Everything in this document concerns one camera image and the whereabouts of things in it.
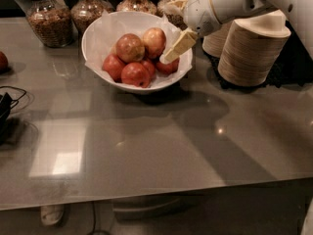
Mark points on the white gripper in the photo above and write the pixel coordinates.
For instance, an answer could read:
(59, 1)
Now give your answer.
(198, 13)

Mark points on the yellow-red apple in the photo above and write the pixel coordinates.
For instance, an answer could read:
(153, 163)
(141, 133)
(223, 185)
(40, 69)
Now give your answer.
(154, 40)
(130, 48)

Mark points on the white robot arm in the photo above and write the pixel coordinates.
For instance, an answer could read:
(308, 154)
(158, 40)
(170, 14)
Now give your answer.
(298, 12)

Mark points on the red apple right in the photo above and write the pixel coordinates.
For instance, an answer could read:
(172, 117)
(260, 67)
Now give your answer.
(168, 68)

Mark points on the white oval bowl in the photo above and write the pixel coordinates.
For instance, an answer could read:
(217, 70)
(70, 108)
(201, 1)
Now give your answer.
(98, 36)

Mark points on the red apple middle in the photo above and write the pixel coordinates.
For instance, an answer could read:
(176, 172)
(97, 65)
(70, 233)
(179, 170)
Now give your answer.
(150, 68)

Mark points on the white paper bowl liner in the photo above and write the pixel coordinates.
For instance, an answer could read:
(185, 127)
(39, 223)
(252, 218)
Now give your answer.
(107, 28)

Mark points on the red apple front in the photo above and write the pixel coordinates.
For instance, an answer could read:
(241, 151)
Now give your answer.
(136, 74)

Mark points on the red apple at left edge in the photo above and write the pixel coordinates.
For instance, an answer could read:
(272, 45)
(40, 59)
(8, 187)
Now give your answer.
(3, 61)

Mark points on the glass cereal jar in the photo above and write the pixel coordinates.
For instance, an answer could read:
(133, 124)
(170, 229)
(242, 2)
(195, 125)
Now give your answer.
(51, 22)
(84, 12)
(145, 6)
(172, 9)

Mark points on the rear stack paper bowls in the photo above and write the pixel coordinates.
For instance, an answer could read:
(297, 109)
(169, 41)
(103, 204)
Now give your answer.
(213, 44)

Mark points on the stack paper bowls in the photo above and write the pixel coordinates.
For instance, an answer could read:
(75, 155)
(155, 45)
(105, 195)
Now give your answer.
(213, 44)
(252, 47)

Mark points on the front stack paper bowls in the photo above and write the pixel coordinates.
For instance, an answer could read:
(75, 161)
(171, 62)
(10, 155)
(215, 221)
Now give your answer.
(252, 47)

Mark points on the glass cereal jar far left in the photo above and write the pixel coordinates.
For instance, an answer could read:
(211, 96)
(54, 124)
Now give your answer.
(51, 22)

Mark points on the white shoe under table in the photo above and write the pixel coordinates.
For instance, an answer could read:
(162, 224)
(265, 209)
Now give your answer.
(52, 215)

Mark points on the black device with cable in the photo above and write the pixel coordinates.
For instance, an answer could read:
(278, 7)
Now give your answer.
(12, 100)

